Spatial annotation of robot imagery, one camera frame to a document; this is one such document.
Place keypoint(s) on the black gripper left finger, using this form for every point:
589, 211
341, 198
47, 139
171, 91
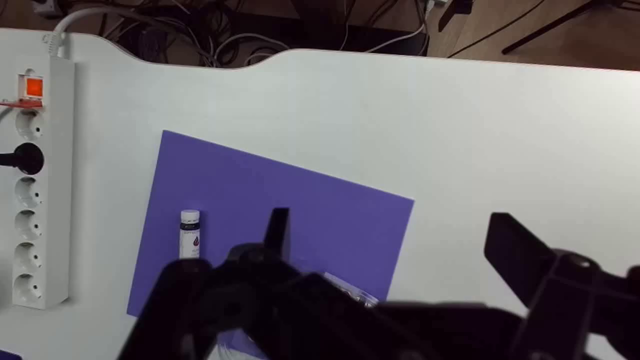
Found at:
289, 315

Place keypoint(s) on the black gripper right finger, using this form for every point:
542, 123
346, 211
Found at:
568, 296

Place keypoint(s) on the brown bottle with white cap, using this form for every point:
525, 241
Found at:
188, 234

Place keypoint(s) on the clear plastic container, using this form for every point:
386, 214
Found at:
352, 290

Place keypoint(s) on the purple paper mat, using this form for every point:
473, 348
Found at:
234, 241

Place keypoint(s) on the white power strip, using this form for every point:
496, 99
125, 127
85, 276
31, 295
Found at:
43, 202

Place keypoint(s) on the black plug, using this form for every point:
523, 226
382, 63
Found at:
26, 157

